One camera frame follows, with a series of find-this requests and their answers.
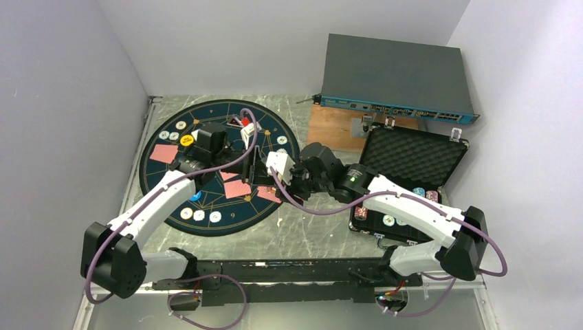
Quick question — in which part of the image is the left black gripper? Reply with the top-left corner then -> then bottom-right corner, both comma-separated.
212,144 -> 280,187

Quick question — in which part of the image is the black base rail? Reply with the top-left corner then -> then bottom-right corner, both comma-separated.
152,257 -> 423,307

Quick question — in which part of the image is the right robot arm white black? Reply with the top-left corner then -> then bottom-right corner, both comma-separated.
265,143 -> 492,285

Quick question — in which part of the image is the grey network switch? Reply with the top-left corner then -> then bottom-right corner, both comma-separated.
314,34 -> 479,124

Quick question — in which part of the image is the wooden board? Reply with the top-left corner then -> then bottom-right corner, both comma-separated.
306,104 -> 420,153

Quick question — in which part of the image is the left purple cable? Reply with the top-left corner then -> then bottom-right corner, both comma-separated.
84,108 -> 249,330

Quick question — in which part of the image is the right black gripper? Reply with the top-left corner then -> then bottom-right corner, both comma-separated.
275,159 -> 331,208

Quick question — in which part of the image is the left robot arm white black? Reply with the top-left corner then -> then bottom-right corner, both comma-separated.
81,122 -> 262,304

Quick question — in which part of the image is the yellow round blind button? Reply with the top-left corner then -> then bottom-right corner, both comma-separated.
179,134 -> 195,147

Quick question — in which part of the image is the aluminium frame rail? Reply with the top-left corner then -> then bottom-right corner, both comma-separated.
72,96 -> 163,330

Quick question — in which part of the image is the purple cable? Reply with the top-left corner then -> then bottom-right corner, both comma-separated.
269,166 -> 509,318
84,108 -> 249,330

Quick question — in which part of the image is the blue round blind button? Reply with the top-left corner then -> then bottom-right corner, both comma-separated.
190,191 -> 202,201

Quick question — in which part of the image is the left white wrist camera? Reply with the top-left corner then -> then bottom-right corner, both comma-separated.
240,118 -> 262,149

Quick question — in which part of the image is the yellow chip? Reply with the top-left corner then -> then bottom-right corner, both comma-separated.
179,208 -> 193,220

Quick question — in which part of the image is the triangular red black marker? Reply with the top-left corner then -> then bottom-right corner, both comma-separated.
227,115 -> 243,128

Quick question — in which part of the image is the red chip roll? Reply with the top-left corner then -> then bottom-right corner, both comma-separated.
353,206 -> 368,221

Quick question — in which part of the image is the black poker chip case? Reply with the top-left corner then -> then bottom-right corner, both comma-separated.
349,126 -> 470,245

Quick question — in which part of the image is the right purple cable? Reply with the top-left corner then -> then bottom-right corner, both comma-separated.
269,166 -> 509,318

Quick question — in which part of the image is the round dark blue poker mat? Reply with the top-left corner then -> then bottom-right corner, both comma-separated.
138,99 -> 300,237

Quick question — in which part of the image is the red card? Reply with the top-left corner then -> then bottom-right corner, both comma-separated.
219,171 -> 240,182
223,180 -> 252,199

